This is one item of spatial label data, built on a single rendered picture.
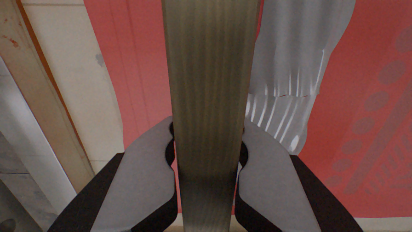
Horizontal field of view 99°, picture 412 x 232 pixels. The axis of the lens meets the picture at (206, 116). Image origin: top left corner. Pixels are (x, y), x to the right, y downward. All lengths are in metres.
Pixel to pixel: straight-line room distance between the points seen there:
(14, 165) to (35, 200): 0.51
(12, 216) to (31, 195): 2.30
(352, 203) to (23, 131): 0.41
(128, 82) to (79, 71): 0.04
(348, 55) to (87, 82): 0.24
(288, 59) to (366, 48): 0.07
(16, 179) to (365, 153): 2.49
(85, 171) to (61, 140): 0.05
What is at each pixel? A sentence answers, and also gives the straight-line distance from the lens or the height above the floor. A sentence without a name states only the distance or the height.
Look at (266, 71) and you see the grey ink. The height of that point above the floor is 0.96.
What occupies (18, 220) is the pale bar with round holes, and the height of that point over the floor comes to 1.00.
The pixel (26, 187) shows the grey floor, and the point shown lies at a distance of 2.52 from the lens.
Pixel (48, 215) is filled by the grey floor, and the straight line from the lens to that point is 2.82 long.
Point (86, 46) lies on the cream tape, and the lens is 0.19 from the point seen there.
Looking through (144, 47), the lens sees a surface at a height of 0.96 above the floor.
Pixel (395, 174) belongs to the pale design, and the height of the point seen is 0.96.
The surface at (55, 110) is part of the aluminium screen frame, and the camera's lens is 0.22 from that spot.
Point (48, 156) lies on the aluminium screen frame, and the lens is 0.23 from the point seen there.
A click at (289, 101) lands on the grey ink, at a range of 0.19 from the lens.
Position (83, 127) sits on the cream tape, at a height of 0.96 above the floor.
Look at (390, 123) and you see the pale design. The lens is 0.27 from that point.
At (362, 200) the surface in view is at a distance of 0.36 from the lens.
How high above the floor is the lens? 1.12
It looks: 60 degrees down
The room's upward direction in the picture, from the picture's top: 179 degrees counter-clockwise
